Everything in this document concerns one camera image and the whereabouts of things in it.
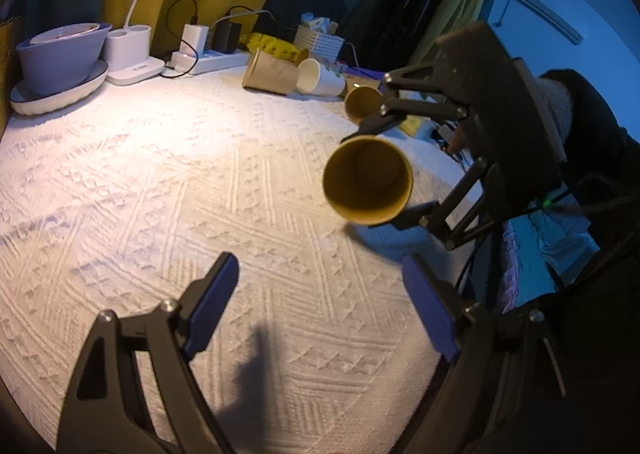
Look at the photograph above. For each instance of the white charger plug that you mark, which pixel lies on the white charger plug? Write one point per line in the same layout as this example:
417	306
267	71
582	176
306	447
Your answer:
194	39

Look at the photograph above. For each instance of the white paper cup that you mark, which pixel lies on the white paper cup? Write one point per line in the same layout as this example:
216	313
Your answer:
320	78

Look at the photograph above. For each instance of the white woven basket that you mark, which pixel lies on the white woven basket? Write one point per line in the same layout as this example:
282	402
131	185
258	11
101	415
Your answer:
320	41

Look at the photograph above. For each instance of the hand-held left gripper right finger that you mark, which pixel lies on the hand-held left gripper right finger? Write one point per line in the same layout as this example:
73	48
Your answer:
431	306

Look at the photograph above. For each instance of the large brown paper cup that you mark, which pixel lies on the large brown paper cup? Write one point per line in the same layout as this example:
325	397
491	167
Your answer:
270	72

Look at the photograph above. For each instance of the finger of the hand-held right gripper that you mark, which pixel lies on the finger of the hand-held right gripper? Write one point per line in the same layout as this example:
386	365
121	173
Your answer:
452	216
425	107

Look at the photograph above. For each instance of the person's right forearm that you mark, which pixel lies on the person's right forearm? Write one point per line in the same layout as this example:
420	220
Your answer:
595	133

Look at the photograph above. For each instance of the person's dark clothing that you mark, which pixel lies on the person's dark clothing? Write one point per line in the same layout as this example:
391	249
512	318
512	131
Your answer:
575	359

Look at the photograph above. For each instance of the white textured tablecloth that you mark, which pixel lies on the white textured tablecloth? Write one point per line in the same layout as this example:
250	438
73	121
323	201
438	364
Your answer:
200	194

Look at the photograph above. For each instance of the grey ceramic bowl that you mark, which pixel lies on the grey ceramic bowl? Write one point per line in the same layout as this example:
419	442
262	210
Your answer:
62	58

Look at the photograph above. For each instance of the yellow-brown paper cup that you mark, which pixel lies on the yellow-brown paper cup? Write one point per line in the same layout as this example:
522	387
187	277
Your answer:
367	181

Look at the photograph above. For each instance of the white desk lamp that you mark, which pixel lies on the white desk lamp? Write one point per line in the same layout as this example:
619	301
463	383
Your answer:
131	53

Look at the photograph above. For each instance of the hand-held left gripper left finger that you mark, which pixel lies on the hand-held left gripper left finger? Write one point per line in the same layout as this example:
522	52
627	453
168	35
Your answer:
212	305

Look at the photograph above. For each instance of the yellow crumpled bag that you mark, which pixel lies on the yellow crumpled bag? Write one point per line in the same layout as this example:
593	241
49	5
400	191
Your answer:
272	46

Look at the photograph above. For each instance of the small brown paper cup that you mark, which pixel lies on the small brown paper cup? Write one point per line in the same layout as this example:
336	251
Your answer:
362	102

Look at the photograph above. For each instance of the person's right hand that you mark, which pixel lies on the person's right hand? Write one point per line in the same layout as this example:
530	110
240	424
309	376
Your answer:
456	142

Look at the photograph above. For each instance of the wall air conditioner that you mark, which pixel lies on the wall air conditioner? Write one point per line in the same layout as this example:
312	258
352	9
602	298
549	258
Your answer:
542	11

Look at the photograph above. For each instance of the pale yellow packet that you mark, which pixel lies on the pale yellow packet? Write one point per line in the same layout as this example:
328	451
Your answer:
417	126

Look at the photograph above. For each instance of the white ceramic plate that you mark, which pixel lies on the white ceramic plate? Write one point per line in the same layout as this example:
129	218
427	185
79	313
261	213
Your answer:
60	96

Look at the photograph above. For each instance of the black power adapter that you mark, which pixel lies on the black power adapter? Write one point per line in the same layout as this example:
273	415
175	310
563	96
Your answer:
226	37

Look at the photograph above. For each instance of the white power strip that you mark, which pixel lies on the white power strip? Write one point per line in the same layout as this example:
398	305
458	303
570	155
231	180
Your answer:
212	61

